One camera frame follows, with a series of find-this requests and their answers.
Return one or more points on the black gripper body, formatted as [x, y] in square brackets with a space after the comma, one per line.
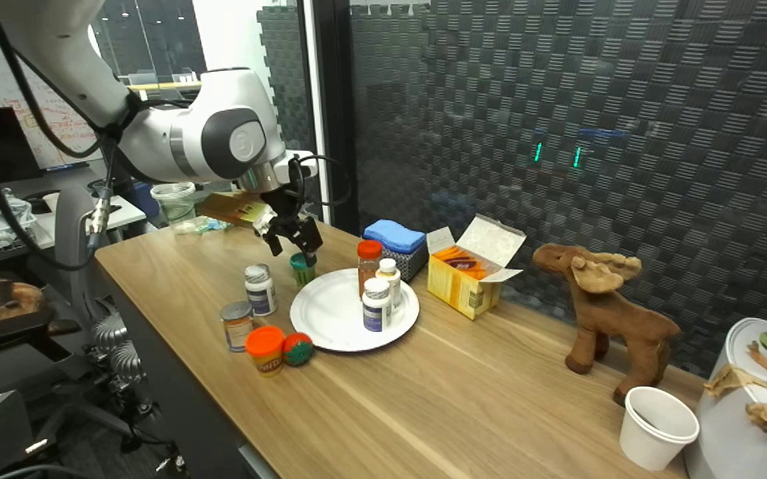
[286, 195]

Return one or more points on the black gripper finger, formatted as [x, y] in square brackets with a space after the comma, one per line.
[278, 239]
[310, 235]

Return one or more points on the green bottle teal lid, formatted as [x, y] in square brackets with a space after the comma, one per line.
[305, 270]

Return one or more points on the small green cap bottle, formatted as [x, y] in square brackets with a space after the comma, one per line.
[260, 292]

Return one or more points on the red cap spice bottle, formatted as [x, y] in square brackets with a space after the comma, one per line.
[369, 267]

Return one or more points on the small white cap bottle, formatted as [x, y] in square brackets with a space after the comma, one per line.
[390, 280]

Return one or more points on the white bottle dark label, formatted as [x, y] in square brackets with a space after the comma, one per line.
[377, 310]

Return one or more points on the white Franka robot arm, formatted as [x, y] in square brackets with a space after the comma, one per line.
[178, 142]

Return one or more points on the blue sponge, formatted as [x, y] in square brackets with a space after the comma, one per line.
[394, 238]

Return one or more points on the white paper plate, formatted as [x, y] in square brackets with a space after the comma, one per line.
[330, 320]

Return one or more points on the yellow label jar silver lid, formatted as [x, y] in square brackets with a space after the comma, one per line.
[237, 328]

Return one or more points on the grey foam block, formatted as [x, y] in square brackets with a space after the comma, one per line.
[411, 265]

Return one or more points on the orange lid container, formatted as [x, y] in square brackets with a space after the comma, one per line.
[268, 347]

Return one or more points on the clear plastic container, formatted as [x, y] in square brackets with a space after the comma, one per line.
[173, 199]

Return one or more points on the open yellow cardboard box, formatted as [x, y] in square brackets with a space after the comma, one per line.
[465, 282]

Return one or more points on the grey metal support stand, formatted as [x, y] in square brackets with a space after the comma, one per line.
[72, 257]

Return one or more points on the brown plush moose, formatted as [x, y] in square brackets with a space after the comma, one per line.
[614, 320]

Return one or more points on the white paper cup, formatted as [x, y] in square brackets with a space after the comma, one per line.
[655, 428]

